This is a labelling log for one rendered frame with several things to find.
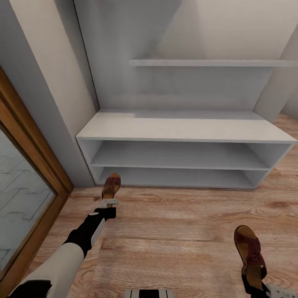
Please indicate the sandal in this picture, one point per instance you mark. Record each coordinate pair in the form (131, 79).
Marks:
(248, 246)
(112, 185)

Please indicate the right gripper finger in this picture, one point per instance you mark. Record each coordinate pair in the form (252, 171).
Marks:
(264, 287)
(248, 288)

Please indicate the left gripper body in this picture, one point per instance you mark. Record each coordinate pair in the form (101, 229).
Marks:
(110, 212)

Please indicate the door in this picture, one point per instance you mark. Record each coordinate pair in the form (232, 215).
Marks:
(33, 188)

